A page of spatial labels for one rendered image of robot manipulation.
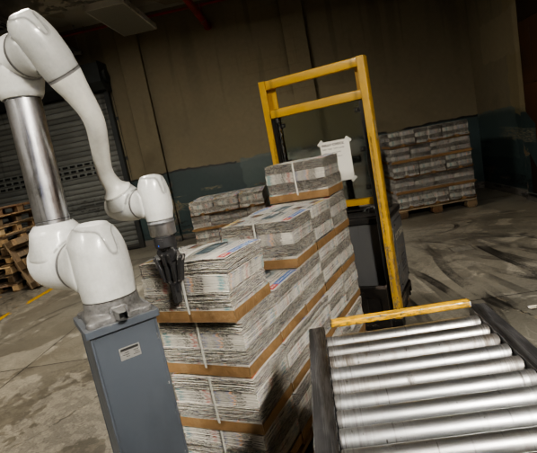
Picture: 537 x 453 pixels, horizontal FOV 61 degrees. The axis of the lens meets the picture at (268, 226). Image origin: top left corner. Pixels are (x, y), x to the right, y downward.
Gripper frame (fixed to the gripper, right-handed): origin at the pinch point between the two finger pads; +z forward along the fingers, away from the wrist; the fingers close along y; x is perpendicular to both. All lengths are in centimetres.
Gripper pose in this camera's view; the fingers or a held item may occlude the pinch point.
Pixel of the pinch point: (176, 292)
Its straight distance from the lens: 163.9
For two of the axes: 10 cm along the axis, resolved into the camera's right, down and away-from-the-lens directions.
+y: -8.9, 1.0, 4.5
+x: -4.2, 2.2, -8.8
